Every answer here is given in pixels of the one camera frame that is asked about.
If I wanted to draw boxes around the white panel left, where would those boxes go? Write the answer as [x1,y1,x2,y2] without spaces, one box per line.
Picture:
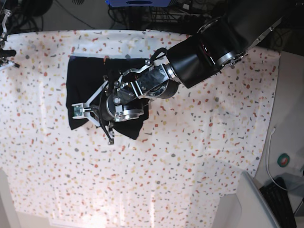
[0,169,21,228]

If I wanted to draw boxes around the white wrist camera board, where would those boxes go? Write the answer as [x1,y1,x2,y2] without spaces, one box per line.
[72,103,85,119]

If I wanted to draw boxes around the terrazzo pattern tablecloth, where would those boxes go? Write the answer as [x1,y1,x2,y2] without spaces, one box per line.
[0,30,280,228]

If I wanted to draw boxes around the black keyboard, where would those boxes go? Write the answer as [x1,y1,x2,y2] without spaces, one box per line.
[259,182,297,228]

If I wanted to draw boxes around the black t-shirt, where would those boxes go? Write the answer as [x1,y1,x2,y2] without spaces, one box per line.
[66,56,145,130]

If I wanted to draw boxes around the white charging cable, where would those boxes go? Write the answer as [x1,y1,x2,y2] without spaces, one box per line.
[266,125,289,190]

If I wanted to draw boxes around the green tape roll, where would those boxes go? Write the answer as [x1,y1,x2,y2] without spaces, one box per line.
[277,153,290,168]

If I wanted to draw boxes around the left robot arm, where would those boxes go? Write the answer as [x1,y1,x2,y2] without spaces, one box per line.
[66,0,300,144]

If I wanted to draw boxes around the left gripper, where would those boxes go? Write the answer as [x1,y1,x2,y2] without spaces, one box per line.
[72,59,180,145]

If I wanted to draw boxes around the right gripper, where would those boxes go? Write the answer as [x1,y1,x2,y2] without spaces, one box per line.
[0,2,19,71]

